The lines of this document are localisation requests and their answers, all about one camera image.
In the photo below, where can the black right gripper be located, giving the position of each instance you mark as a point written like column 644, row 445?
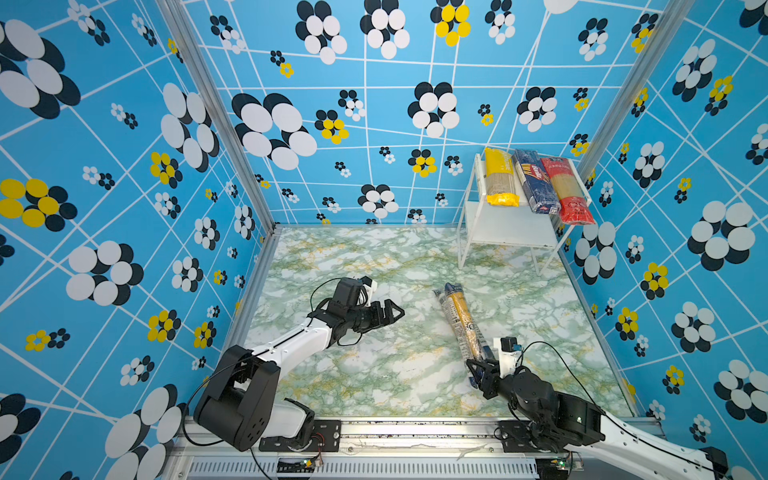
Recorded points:
column 489, row 382

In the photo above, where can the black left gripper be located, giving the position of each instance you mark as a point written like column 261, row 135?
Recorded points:
column 379, row 321

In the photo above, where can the dark blue clear spaghetti bag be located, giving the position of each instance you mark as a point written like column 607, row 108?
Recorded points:
column 471, row 341

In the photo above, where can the yellow spaghetti bag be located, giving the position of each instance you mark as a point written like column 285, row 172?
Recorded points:
column 500, row 179

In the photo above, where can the blue Barilla spaghetti bag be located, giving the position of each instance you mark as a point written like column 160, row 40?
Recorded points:
column 535, row 182

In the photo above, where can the red spaghetti bag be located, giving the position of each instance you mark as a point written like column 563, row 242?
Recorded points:
column 574, row 209

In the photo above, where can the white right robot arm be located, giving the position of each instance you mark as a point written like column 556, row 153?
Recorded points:
column 610, row 439

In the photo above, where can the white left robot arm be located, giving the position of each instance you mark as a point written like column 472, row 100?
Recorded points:
column 238, row 403

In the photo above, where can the white two-tier shelf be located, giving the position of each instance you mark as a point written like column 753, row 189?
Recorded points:
column 484, row 224

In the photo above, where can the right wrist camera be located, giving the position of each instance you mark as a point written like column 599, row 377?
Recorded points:
column 508, row 354

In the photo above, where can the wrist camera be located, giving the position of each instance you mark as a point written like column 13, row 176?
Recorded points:
column 351, row 293
column 508, row 354

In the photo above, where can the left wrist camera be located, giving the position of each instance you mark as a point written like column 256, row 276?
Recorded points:
column 351, row 293

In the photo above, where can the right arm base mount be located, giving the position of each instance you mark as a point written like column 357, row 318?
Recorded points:
column 526, row 436

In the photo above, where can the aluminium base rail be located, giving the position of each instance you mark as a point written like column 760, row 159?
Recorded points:
column 387, row 448

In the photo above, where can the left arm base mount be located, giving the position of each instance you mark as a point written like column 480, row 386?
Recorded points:
column 319, row 435

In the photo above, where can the left aluminium corner post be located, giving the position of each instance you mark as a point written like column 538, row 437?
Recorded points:
column 181, row 30

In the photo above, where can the aluminium corner post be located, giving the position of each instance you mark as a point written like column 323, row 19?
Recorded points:
column 181, row 30
column 669, row 24

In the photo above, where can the right aluminium corner post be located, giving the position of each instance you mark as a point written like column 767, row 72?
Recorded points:
column 669, row 24

